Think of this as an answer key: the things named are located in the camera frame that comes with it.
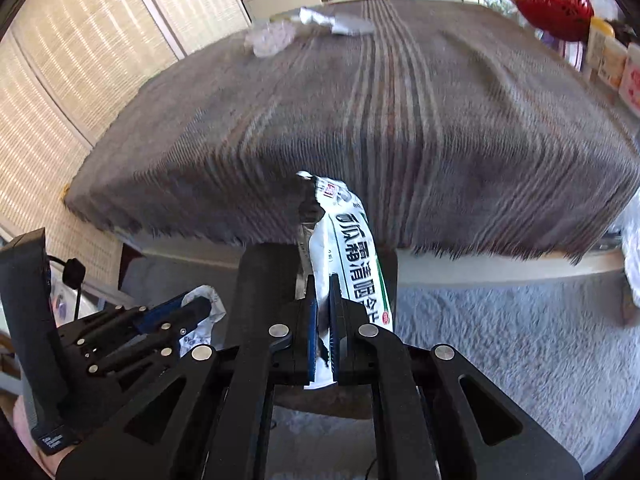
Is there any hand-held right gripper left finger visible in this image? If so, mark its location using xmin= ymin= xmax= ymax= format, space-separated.
xmin=55 ymin=286 xmax=322 ymax=480

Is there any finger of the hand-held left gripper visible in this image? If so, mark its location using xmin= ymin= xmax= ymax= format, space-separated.
xmin=75 ymin=297 xmax=214 ymax=387
xmin=57 ymin=294 xmax=189 ymax=349

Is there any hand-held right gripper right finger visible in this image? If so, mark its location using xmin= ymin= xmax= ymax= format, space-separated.
xmin=328 ymin=279 xmax=585 ymax=480

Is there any white paper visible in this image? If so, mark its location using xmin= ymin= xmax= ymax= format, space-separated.
xmin=177 ymin=285 xmax=227 ymax=353

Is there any white packet with green print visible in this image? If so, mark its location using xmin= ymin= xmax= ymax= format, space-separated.
xmin=296 ymin=171 xmax=396 ymax=391

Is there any person's left hand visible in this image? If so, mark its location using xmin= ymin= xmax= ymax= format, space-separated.
xmin=12 ymin=395 xmax=76 ymax=478

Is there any grey shaggy rug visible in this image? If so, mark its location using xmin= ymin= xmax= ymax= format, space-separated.
xmin=117 ymin=255 xmax=640 ymax=480

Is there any grey plaid tablecloth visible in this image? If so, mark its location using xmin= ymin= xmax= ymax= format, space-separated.
xmin=62 ymin=0 xmax=640 ymax=267

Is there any bamboo folding screen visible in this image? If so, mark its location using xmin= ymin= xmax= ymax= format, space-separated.
xmin=0 ymin=0 xmax=253 ymax=286

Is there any white bottle with cream cap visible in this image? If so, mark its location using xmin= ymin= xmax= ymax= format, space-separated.
xmin=597 ymin=37 xmax=629 ymax=92

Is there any yellow capped bottle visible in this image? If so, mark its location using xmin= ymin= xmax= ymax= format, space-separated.
xmin=585 ymin=17 xmax=615 ymax=81

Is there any red openwork basket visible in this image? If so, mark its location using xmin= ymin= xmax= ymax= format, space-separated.
xmin=515 ymin=0 xmax=596 ymax=43

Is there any black cable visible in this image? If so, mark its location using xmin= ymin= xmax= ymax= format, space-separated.
xmin=47 ymin=256 xmax=88 ymax=322

